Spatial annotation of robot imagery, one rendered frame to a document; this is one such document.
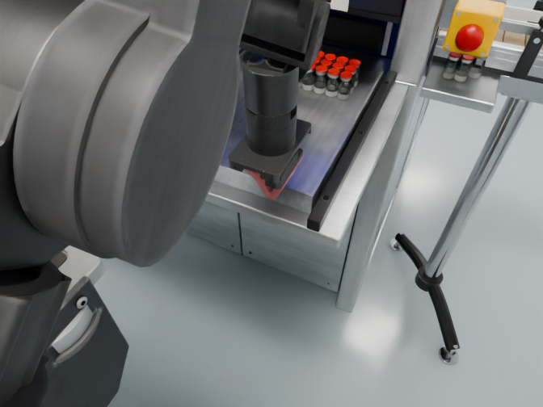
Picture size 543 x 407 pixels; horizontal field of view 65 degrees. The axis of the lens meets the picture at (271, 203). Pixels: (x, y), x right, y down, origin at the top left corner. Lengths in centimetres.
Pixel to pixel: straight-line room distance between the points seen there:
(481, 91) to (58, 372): 78
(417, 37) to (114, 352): 67
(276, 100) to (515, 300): 141
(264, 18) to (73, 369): 33
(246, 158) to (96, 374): 26
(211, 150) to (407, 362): 136
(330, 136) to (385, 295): 96
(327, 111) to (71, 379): 56
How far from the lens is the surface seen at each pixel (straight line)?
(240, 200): 59
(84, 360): 40
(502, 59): 94
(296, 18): 38
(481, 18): 79
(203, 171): 15
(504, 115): 105
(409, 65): 84
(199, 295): 154
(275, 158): 48
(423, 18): 80
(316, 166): 64
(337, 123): 72
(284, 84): 43
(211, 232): 149
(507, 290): 174
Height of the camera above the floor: 131
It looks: 48 degrees down
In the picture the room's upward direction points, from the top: straight up
